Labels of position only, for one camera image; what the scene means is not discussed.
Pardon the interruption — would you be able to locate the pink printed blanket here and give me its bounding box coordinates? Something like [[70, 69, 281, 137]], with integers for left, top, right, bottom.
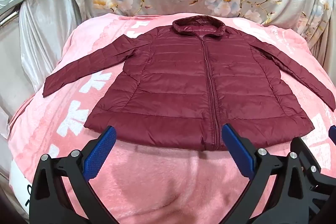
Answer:
[[8, 12, 336, 224]]

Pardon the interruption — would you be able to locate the white printed cloth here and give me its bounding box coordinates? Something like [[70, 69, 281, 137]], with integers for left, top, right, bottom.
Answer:
[[11, 153, 35, 215]]

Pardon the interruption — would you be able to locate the white satin curtain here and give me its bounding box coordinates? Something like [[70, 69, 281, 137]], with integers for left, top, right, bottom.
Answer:
[[0, 0, 80, 138]]

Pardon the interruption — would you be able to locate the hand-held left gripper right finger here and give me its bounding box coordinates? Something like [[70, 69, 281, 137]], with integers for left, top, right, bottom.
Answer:
[[222, 123, 314, 224]]

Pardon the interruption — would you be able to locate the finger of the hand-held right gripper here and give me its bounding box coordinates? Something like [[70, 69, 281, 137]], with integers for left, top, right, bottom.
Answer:
[[289, 125, 336, 197]]

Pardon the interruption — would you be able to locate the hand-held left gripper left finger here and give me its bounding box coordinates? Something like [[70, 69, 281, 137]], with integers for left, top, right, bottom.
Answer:
[[29, 125, 117, 224]]

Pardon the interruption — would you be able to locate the maroon puffer jacket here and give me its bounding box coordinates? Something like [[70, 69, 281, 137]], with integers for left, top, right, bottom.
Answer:
[[42, 17, 336, 152]]

